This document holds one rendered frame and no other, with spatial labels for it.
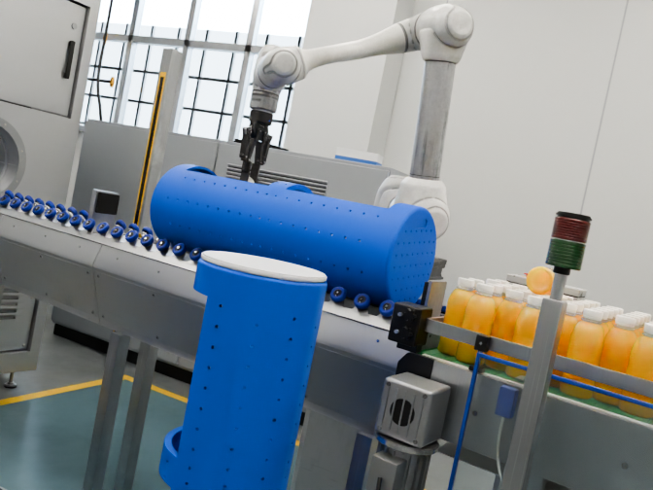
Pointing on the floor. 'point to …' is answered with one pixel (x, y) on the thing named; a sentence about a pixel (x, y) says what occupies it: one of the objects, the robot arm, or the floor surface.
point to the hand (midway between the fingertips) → (250, 173)
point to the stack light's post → (533, 394)
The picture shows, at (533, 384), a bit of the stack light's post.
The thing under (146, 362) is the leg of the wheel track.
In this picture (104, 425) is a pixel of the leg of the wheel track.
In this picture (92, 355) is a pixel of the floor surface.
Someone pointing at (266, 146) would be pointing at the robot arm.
